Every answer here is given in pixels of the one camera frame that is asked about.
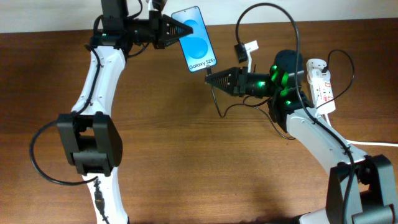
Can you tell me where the blue Samsung Galaxy smartphone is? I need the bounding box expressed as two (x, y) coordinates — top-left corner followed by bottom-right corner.
(172, 6), (217, 72)

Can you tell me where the black USB charging cable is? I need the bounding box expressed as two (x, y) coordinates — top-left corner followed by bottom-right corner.
(205, 49), (356, 141)

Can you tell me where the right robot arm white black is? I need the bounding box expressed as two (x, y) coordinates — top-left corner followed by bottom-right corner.
(205, 50), (397, 223)

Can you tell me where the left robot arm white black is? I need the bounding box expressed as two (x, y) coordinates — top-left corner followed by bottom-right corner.
(57, 1), (193, 223)

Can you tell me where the white charger adapter plug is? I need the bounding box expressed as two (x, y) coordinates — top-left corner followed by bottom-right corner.
(306, 58), (331, 83)

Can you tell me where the white power strip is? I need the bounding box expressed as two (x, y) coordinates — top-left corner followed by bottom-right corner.
(307, 75), (336, 114)

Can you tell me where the white power strip cord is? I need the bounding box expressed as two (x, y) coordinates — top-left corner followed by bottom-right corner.
(324, 113), (398, 147)

